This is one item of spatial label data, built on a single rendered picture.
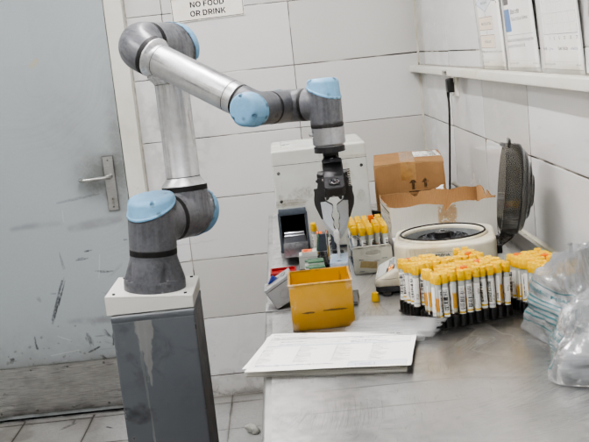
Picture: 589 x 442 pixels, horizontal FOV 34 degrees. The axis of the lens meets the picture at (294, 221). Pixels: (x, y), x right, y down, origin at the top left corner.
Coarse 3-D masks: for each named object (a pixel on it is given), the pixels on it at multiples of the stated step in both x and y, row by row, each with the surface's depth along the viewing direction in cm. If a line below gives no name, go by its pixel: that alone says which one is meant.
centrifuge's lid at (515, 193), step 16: (512, 144) 220; (512, 160) 215; (528, 160) 217; (512, 176) 213; (528, 176) 215; (512, 192) 213; (528, 192) 214; (512, 208) 214; (528, 208) 218; (512, 224) 217
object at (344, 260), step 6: (330, 258) 221; (336, 258) 221; (342, 258) 220; (348, 258) 224; (330, 264) 216; (336, 264) 216; (342, 264) 216; (348, 264) 219; (354, 294) 223; (354, 300) 217
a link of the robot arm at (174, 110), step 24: (168, 24) 239; (192, 48) 242; (168, 96) 240; (168, 120) 241; (192, 120) 244; (168, 144) 242; (192, 144) 243; (168, 168) 243; (192, 168) 243; (192, 192) 241; (192, 216) 240; (216, 216) 248
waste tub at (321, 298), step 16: (288, 272) 212; (304, 272) 212; (320, 272) 212; (336, 272) 212; (288, 288) 200; (304, 288) 199; (320, 288) 199; (336, 288) 200; (304, 304) 200; (320, 304) 200; (336, 304) 200; (352, 304) 200; (304, 320) 201; (320, 320) 201; (336, 320) 201; (352, 320) 201
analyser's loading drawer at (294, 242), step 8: (288, 232) 274; (296, 232) 274; (288, 240) 270; (296, 240) 270; (304, 240) 270; (288, 248) 265; (296, 248) 265; (304, 248) 265; (288, 256) 265; (296, 256) 265
